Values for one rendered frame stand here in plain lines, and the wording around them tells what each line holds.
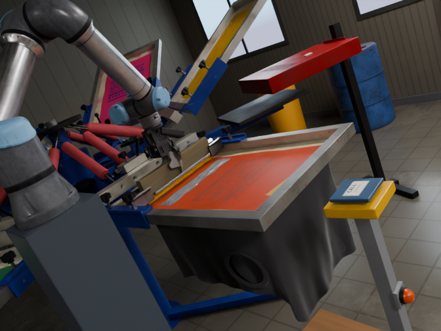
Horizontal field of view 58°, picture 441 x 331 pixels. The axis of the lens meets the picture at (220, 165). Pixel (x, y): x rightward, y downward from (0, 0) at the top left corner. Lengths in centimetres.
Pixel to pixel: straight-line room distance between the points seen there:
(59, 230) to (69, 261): 7
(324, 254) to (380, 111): 294
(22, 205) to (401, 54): 410
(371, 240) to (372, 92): 317
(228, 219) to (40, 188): 46
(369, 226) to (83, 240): 67
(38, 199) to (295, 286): 77
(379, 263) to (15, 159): 88
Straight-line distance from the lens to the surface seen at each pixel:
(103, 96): 321
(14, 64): 120
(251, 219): 100
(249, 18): 214
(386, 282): 114
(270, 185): 122
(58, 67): 539
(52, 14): 120
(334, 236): 150
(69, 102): 535
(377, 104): 419
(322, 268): 141
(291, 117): 468
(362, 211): 96
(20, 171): 95
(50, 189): 96
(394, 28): 456
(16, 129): 95
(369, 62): 412
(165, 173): 153
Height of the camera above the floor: 142
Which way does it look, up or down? 17 degrees down
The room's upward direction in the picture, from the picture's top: 23 degrees counter-clockwise
